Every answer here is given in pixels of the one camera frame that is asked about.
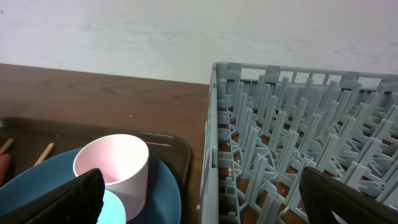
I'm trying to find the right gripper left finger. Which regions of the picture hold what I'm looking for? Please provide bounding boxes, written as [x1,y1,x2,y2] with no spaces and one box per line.
[1,168,105,224]

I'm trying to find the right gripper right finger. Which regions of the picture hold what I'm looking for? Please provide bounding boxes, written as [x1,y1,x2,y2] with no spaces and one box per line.
[299,166,397,224]

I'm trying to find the orange carrot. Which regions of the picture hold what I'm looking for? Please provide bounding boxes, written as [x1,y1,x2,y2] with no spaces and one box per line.
[0,154,11,185]

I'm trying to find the grey dishwasher rack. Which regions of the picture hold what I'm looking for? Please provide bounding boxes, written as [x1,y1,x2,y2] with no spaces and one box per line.
[200,62,397,223]

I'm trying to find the light blue cup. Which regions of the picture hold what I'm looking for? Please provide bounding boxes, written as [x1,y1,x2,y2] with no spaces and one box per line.
[97,190,126,224]

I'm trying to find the pink cup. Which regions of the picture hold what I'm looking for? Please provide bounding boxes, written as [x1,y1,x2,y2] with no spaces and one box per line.
[73,134,149,221]

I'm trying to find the right wooden chopstick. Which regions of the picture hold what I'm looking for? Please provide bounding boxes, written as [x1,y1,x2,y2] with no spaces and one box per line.
[34,142,55,166]

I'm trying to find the wooden chopstick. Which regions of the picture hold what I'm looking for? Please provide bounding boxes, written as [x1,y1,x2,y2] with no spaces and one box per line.
[0,138,14,155]
[34,142,55,166]

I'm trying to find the dark brown serving tray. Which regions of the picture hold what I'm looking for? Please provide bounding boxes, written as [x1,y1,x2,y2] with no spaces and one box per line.
[1,118,192,215]

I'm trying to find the dark blue plate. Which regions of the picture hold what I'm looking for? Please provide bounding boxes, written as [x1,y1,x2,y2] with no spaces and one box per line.
[1,148,182,224]

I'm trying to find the left wooden chopstick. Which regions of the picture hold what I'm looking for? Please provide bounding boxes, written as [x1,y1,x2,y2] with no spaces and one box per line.
[0,138,14,155]

